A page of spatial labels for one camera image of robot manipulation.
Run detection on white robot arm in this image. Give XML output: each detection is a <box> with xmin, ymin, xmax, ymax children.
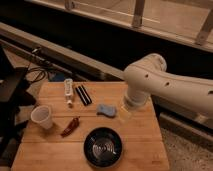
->
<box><xmin>123</xmin><ymin>53</ymin><xmax>213</xmax><ymax>119</ymax></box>

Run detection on red chili pepper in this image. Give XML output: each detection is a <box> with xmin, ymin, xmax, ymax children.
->
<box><xmin>61</xmin><ymin>117</ymin><xmax>79</xmax><ymax>137</ymax></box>

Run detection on white tube bottle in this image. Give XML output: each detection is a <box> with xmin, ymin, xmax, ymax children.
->
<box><xmin>64</xmin><ymin>78</ymin><xmax>73</xmax><ymax>107</ymax></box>

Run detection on translucent plastic cup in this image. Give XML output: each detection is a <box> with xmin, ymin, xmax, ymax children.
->
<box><xmin>31</xmin><ymin>105</ymin><xmax>53</xmax><ymax>129</ymax></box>

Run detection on black rectangular case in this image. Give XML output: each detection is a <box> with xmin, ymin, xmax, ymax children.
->
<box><xmin>75</xmin><ymin>85</ymin><xmax>92</xmax><ymax>106</ymax></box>

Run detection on black cables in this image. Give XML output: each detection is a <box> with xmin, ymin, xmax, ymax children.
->
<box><xmin>25</xmin><ymin>46</ymin><xmax>56</xmax><ymax>83</ymax></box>

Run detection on black stand left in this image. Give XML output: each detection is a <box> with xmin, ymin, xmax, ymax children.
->
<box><xmin>0</xmin><ymin>45</ymin><xmax>36</xmax><ymax>158</ymax></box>

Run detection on black ceramic bowl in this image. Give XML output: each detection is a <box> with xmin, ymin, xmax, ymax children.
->
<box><xmin>83</xmin><ymin>127</ymin><xmax>123</xmax><ymax>168</ymax></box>

